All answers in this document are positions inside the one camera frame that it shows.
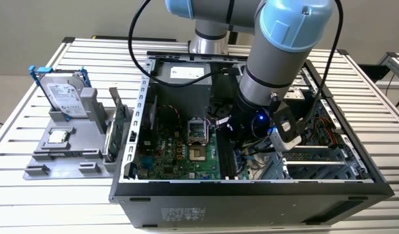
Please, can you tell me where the thick black camera cable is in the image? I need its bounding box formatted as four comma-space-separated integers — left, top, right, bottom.
127, 0, 242, 86

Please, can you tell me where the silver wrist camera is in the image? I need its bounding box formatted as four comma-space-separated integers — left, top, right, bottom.
269, 102, 303, 151

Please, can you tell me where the aluminium frame table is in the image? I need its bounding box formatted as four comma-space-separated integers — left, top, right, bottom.
374, 51, 399, 89

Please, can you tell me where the green graphics card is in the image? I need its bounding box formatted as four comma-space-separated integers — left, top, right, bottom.
103, 87, 131, 163

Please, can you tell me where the grey power supply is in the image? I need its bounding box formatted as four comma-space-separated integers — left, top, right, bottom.
153, 62, 213, 117

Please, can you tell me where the green motherboard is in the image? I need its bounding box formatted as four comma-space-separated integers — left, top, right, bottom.
135, 117, 253, 180

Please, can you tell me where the black RAM slot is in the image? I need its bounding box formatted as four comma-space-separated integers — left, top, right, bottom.
218, 143, 226, 178
226, 145, 234, 178
222, 143, 230, 178

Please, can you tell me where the black PC case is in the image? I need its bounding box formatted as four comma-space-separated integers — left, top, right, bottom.
107, 50, 397, 229

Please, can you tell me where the hard disk in blue carrier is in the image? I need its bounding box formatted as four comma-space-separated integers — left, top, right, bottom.
29, 64, 94, 122

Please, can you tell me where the grey parts rack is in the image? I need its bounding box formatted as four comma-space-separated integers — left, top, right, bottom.
23, 87, 135, 180

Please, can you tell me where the metal socket cover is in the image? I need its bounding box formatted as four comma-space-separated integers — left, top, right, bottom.
187, 118, 210, 145

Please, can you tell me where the thin black camera cable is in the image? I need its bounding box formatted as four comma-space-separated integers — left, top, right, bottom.
297, 0, 346, 137

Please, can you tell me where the orange yellow power wire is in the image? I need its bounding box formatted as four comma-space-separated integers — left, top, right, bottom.
311, 117, 341, 149

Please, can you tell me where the black rectangular object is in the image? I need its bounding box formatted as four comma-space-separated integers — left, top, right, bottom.
358, 63, 391, 81

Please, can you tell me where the silver CPU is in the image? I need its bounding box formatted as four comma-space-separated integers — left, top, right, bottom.
49, 130, 73, 143

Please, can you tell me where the CPU socket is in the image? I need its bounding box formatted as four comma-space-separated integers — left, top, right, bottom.
189, 144, 209, 162

